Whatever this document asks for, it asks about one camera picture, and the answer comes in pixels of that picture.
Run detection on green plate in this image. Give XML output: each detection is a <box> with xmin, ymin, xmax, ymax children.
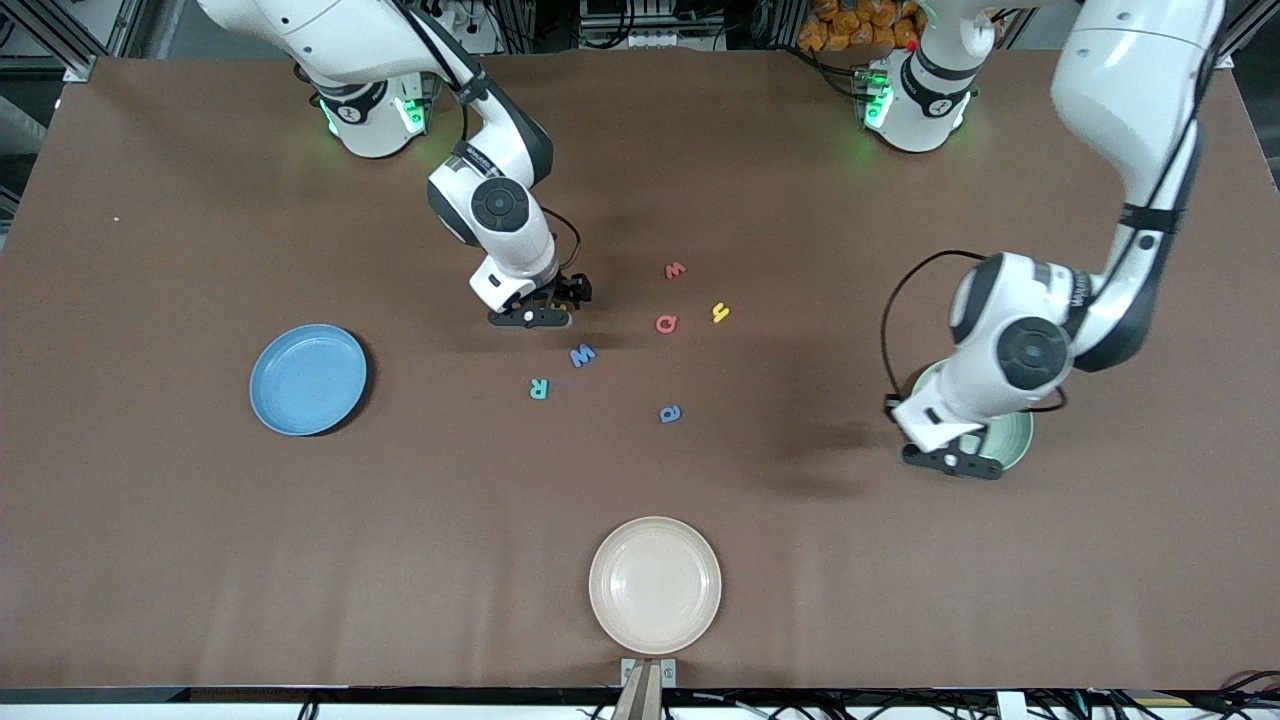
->
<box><xmin>908</xmin><ymin>357</ymin><xmax>1035</xmax><ymax>477</ymax></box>

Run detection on blue plate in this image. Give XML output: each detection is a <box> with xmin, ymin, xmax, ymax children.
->
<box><xmin>249</xmin><ymin>323</ymin><xmax>369</xmax><ymax>438</ymax></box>

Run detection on beige plate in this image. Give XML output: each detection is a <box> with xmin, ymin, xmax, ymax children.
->
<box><xmin>588</xmin><ymin>516</ymin><xmax>723</xmax><ymax>657</ymax></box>

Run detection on white power strip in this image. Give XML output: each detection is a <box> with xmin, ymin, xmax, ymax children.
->
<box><xmin>578</xmin><ymin>0</ymin><xmax>728</xmax><ymax>51</ymax></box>
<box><xmin>425</xmin><ymin>0</ymin><xmax>501</xmax><ymax>56</ymax></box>

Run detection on brown table cover sheet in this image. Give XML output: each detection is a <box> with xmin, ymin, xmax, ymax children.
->
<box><xmin>0</xmin><ymin>50</ymin><xmax>1280</xmax><ymax>691</ymax></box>

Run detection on bag of orange objects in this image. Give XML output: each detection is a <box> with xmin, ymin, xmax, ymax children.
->
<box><xmin>797</xmin><ymin>0</ymin><xmax>923</xmax><ymax>53</ymax></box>

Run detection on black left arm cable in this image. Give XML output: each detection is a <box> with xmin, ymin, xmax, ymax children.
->
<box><xmin>880</xmin><ymin>0</ymin><xmax>1233</xmax><ymax>413</ymax></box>

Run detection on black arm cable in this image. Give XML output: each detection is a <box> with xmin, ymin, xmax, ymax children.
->
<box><xmin>395</xmin><ymin>0</ymin><xmax>583</xmax><ymax>276</ymax></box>
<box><xmin>880</xmin><ymin>0</ymin><xmax>1233</xmax><ymax>413</ymax></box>

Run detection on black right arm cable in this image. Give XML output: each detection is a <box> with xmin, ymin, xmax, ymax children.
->
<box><xmin>395</xmin><ymin>0</ymin><xmax>583</xmax><ymax>276</ymax></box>

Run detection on tangled black cables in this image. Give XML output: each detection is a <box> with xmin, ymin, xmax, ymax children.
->
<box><xmin>1040</xmin><ymin>668</ymin><xmax>1280</xmax><ymax>720</ymax></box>

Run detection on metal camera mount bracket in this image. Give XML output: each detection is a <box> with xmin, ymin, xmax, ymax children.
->
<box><xmin>620</xmin><ymin>657</ymin><xmax>678</xmax><ymax>720</ymax></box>

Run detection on aluminium frame post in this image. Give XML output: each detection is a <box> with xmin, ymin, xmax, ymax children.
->
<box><xmin>1215</xmin><ymin>0</ymin><xmax>1280</xmax><ymax>71</ymax></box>
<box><xmin>0</xmin><ymin>0</ymin><xmax>113</xmax><ymax>83</ymax></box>

